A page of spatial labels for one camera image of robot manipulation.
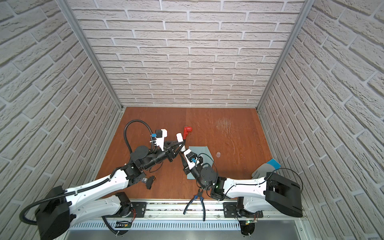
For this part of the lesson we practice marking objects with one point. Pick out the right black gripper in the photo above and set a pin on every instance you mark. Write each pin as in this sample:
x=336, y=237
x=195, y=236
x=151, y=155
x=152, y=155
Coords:
x=187, y=168

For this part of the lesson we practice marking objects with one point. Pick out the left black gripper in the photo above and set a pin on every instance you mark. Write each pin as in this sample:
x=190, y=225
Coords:
x=171, y=149

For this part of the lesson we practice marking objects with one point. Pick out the white glue stick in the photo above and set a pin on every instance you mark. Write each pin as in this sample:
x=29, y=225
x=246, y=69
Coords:
x=181, y=140

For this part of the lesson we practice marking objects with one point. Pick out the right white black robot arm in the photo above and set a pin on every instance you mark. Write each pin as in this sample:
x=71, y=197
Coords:
x=270, y=192

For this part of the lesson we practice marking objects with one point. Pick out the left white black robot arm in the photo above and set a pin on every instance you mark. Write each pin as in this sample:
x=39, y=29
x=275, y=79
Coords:
x=64, y=208

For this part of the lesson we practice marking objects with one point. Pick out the red black pipe wrench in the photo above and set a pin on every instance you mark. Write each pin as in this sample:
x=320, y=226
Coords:
x=187, y=130

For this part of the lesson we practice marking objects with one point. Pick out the small black clip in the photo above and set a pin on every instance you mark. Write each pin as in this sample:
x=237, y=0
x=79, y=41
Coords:
x=148, y=182

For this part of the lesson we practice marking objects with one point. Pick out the grey blue work glove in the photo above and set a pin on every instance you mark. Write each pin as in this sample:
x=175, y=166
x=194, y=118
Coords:
x=261, y=171

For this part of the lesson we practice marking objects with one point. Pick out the aluminium frame rail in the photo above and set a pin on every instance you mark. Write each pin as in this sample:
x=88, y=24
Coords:
x=212, y=210

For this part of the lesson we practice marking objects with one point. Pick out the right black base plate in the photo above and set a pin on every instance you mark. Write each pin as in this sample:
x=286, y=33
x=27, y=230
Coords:
x=231, y=210

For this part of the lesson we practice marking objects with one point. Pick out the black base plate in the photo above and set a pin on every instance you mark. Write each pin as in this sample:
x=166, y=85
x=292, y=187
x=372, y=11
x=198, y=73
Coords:
x=231, y=210
x=134, y=208

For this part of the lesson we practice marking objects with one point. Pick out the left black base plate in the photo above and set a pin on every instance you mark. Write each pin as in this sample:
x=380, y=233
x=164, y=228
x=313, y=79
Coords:
x=134, y=208

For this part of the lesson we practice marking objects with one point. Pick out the white slotted cable duct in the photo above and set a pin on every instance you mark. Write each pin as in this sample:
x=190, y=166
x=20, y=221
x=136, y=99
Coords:
x=178, y=225

